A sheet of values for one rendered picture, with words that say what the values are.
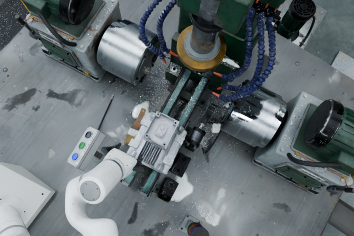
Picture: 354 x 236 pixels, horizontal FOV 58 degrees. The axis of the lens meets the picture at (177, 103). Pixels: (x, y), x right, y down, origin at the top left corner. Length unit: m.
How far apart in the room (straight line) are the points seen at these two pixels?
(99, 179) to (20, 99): 0.96
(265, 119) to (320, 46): 1.72
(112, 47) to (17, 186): 0.71
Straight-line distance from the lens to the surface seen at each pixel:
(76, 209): 1.00
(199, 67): 1.14
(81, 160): 1.35
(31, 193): 1.57
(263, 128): 1.32
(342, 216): 2.67
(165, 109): 1.51
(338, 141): 1.21
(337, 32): 3.09
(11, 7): 3.06
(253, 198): 1.64
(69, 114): 1.69
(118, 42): 1.37
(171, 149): 1.33
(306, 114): 1.37
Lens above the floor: 2.38
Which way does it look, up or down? 74 degrees down
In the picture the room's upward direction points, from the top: 9 degrees clockwise
